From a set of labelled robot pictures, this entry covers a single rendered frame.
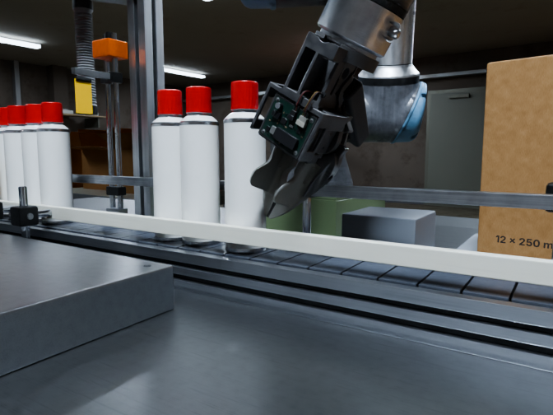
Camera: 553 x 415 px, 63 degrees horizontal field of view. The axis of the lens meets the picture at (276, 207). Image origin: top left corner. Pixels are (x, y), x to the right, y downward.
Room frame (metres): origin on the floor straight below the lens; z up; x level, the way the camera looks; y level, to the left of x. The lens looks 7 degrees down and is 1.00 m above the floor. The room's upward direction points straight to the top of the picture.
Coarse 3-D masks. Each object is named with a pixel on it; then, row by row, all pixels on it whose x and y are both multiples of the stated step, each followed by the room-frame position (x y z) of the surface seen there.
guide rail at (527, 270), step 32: (96, 224) 0.66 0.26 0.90; (128, 224) 0.62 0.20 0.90; (160, 224) 0.59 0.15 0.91; (192, 224) 0.56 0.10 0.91; (224, 224) 0.54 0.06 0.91; (352, 256) 0.44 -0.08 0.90; (384, 256) 0.42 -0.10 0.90; (416, 256) 0.41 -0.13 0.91; (448, 256) 0.39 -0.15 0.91; (480, 256) 0.38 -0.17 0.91; (512, 256) 0.37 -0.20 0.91
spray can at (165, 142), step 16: (160, 96) 0.62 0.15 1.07; (176, 96) 0.62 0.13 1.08; (160, 112) 0.62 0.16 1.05; (176, 112) 0.62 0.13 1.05; (160, 128) 0.61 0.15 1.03; (176, 128) 0.61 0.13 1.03; (160, 144) 0.61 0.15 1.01; (176, 144) 0.61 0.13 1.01; (160, 160) 0.61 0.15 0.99; (176, 160) 0.61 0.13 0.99; (160, 176) 0.61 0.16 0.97; (176, 176) 0.61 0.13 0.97; (160, 192) 0.61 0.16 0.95; (176, 192) 0.61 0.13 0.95; (160, 208) 0.61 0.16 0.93; (176, 208) 0.61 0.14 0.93; (160, 240) 0.61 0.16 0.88; (176, 240) 0.61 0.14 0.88
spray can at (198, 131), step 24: (192, 96) 0.59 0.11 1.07; (192, 120) 0.58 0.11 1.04; (216, 120) 0.61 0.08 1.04; (192, 144) 0.58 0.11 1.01; (216, 144) 0.60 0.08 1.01; (192, 168) 0.58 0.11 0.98; (216, 168) 0.60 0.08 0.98; (192, 192) 0.58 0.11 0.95; (216, 192) 0.60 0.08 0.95; (192, 216) 0.58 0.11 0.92; (216, 216) 0.59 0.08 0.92; (192, 240) 0.58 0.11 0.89
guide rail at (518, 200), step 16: (80, 176) 0.80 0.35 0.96; (96, 176) 0.78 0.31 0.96; (112, 176) 0.76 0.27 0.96; (128, 176) 0.75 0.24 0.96; (320, 192) 0.55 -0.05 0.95; (336, 192) 0.53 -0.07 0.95; (352, 192) 0.52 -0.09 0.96; (368, 192) 0.51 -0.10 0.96; (384, 192) 0.50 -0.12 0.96; (400, 192) 0.49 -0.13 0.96; (416, 192) 0.48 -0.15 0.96; (432, 192) 0.47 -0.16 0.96; (448, 192) 0.47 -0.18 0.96; (464, 192) 0.46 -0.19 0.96; (480, 192) 0.45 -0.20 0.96; (496, 192) 0.45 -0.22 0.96; (528, 208) 0.43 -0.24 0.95; (544, 208) 0.42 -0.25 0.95
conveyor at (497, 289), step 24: (144, 240) 0.62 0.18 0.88; (288, 264) 0.48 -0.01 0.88; (312, 264) 0.48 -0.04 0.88; (336, 264) 0.48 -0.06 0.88; (360, 264) 0.48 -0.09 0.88; (384, 264) 0.48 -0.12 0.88; (432, 288) 0.40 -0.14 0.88; (456, 288) 0.39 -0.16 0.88; (480, 288) 0.39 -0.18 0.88; (504, 288) 0.39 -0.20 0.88; (528, 288) 0.39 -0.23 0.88; (552, 288) 0.39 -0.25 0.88
